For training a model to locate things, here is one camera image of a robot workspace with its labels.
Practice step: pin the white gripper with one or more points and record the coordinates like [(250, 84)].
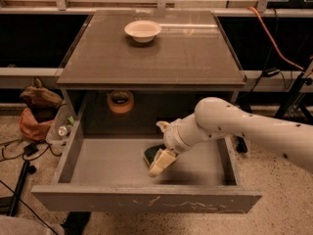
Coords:
[(171, 137)]

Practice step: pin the green and yellow sponge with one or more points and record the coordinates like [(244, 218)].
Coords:
[(149, 154)]

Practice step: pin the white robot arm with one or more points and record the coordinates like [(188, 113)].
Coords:
[(214, 118)]

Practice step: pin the grey open drawer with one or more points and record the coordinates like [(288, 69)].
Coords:
[(102, 168)]

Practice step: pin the grey cabinet counter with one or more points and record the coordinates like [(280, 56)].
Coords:
[(190, 51)]

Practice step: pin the brown tape roll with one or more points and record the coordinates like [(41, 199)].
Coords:
[(120, 101)]

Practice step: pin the clear plastic bottle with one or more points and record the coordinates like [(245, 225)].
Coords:
[(60, 129)]

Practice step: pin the white bowl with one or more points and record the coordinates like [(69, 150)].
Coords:
[(143, 31)]

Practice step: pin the black stand base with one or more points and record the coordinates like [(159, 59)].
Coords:
[(295, 97)]

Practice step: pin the black power adapter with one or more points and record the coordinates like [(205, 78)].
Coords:
[(30, 149)]

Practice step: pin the brown cloth bag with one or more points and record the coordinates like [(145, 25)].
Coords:
[(36, 96)]

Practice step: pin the orange cloth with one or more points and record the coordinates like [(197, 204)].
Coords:
[(31, 128)]

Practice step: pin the black tripod leg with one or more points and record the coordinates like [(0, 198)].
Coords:
[(12, 210)]

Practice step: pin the black plug on rail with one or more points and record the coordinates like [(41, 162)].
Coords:
[(270, 72)]

